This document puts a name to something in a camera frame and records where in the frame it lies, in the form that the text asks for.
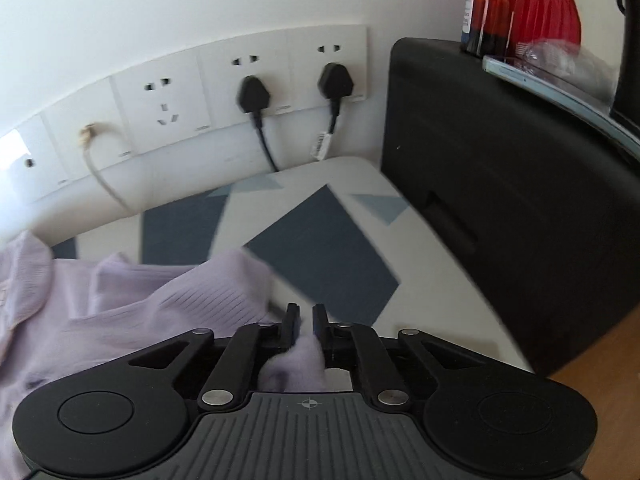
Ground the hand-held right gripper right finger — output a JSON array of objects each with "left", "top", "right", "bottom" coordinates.
[{"left": 312, "top": 304, "right": 502, "bottom": 407}]

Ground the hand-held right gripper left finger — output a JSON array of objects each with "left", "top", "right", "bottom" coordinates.
[{"left": 127, "top": 302, "right": 302, "bottom": 413}]

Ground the lilac pajama top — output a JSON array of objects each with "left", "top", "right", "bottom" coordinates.
[{"left": 0, "top": 230, "right": 326, "bottom": 480}]

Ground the black cabinet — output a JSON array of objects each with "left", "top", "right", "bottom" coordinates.
[{"left": 380, "top": 36, "right": 640, "bottom": 376}]

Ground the black tagged power plug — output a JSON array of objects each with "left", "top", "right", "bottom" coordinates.
[{"left": 310, "top": 62, "right": 358, "bottom": 161}]

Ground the white power socket plate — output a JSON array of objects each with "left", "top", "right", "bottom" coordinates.
[
  {"left": 285, "top": 24, "right": 370, "bottom": 111},
  {"left": 195, "top": 32, "right": 296, "bottom": 131},
  {"left": 110, "top": 52, "right": 213, "bottom": 156}
]

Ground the white aerial socket plate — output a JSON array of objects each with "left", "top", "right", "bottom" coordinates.
[{"left": 0, "top": 115, "right": 71, "bottom": 206}]

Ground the white network socket plate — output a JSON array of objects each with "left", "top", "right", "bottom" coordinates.
[{"left": 40, "top": 77, "right": 136, "bottom": 183}]

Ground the glossy smartphone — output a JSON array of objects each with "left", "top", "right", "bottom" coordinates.
[{"left": 482, "top": 55, "right": 640, "bottom": 148}]

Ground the amber glass bottle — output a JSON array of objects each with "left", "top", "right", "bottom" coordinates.
[{"left": 460, "top": 0, "right": 512, "bottom": 58}]

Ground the clear plastic wrapper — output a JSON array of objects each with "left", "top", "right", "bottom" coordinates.
[{"left": 515, "top": 37, "right": 618, "bottom": 106}]

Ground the red vase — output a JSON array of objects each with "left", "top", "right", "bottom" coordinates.
[{"left": 505, "top": 0, "right": 583, "bottom": 46}]

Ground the black thermos bottle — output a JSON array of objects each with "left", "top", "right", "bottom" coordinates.
[{"left": 610, "top": 0, "right": 640, "bottom": 131}]

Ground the white network cable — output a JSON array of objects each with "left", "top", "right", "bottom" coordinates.
[{"left": 77, "top": 124, "right": 131, "bottom": 211}]

